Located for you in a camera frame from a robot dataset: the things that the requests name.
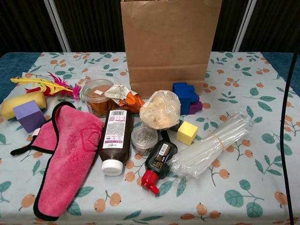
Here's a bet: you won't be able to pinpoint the clear bag of beige food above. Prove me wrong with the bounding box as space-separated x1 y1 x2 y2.
139 90 181 130

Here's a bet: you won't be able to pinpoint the brown paper bag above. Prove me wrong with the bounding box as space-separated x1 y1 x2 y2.
120 0 223 95

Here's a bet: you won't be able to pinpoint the crumpled orange silver wrapper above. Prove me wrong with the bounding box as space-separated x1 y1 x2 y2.
104 83 146 113

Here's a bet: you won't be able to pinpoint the clear jar of paper clips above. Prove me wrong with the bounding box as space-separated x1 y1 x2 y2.
131 126 158 157

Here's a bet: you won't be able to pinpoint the blue building block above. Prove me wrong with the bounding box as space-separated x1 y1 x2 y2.
172 82 200 115

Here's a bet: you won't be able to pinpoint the yellow foam cube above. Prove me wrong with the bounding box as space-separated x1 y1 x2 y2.
176 121 199 144

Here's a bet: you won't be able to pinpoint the brown bottle white cap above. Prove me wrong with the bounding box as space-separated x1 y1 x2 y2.
98 109 134 176

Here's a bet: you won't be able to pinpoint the black bottle red cap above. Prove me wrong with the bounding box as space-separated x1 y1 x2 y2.
140 140 179 195

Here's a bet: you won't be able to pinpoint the small purple block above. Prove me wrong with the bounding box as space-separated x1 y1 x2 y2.
189 100 203 115

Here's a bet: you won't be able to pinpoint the clear tub brown contents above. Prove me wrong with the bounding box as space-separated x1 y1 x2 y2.
82 79 115 118

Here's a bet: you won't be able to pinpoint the floral tablecloth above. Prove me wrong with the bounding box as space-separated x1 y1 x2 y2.
0 51 300 225

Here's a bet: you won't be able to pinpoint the pink towel black trim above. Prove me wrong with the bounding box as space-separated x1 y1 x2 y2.
10 101 105 221

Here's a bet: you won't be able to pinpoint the black ribbed partition panel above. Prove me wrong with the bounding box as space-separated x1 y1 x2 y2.
50 0 128 53
0 0 71 53
239 0 300 53
210 0 257 53

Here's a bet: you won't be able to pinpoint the yellow pink feather toy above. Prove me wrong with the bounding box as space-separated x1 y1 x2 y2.
10 72 83 100

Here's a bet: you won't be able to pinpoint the purple foam cube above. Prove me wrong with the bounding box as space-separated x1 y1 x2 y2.
13 100 47 134

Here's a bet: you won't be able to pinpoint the yellow sponge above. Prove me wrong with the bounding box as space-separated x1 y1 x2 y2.
1 92 47 120

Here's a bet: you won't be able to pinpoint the black hanging cable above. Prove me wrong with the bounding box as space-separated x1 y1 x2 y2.
282 52 300 225

